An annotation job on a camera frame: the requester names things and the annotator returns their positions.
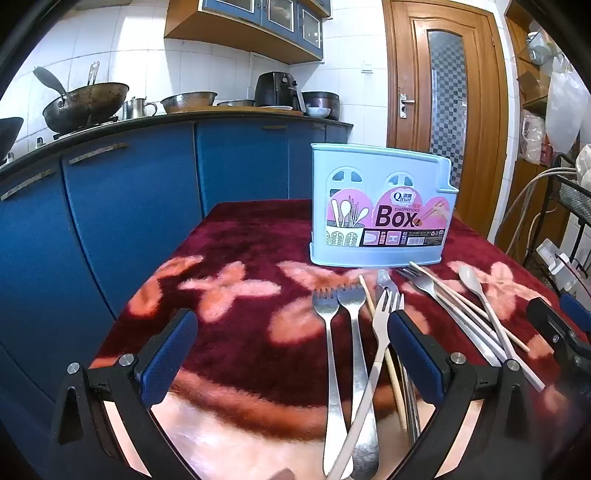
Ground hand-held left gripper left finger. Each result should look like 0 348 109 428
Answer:
46 308 198 480

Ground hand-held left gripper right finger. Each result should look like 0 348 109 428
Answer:
387 310 555 480

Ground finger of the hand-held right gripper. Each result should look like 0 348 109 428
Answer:
525 298 591 370
560 294 591 334

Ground white handled fork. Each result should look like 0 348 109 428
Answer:
396 267 513 367
325 290 406 480

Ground all-steel fork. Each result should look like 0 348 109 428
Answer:
337 284 382 480
311 287 349 478

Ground beige spoon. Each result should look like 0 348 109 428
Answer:
458 264 546 393

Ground light blue utensil holder box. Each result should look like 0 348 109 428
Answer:
308 143 460 268

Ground white power strip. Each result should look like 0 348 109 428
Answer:
536 237 578 278

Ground red floral plush blanket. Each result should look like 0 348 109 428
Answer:
90 198 591 480

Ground blue kitchen base cabinet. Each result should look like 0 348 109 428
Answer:
0 117 354 462

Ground pink and white bag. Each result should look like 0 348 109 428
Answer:
521 111 555 164

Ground wooden door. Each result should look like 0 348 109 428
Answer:
383 0 509 241

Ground white plastic bag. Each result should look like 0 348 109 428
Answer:
545 55 591 153

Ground gas stove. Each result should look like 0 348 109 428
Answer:
53 117 122 140

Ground black kitchen countertop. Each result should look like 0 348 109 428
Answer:
0 111 354 178

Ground steel kettle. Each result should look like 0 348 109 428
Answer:
122 97 158 121

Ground steel colander bowl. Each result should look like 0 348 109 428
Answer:
160 91 219 114

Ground large black wok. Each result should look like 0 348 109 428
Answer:
32 67 131 134

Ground wooden shelf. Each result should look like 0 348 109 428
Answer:
505 4 578 162

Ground small black wok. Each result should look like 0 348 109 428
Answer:
0 117 25 160

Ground dark rice cooker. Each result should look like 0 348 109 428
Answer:
302 91 341 121

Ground black air fryer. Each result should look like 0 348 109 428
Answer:
254 71 306 112

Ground black wire rack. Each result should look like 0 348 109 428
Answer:
551 152 591 296

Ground grey cables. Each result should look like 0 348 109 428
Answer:
501 166 578 259

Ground wood and blue wall cabinet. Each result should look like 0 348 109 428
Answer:
164 0 333 65

